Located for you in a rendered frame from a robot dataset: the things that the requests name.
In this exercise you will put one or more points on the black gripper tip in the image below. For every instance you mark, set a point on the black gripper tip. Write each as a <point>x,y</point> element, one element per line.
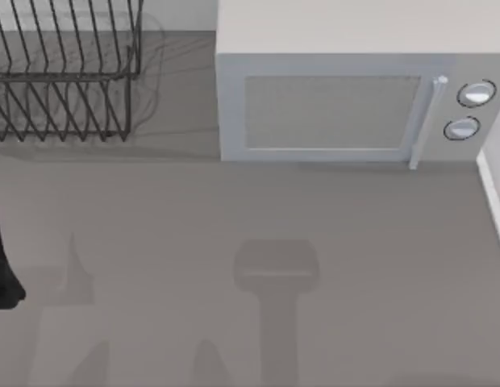
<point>1,278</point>

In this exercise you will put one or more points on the pale microwave oven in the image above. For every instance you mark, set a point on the pale microwave oven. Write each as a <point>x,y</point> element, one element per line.
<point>314,32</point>

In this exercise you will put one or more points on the microwave oven door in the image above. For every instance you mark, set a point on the microwave oven door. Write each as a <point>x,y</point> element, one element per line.
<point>330,113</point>

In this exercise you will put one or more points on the small microwave knob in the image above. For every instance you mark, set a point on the small microwave knob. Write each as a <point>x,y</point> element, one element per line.
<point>461,128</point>

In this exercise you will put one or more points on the large microwave knob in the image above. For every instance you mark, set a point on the large microwave knob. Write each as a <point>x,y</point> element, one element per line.
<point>476,93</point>

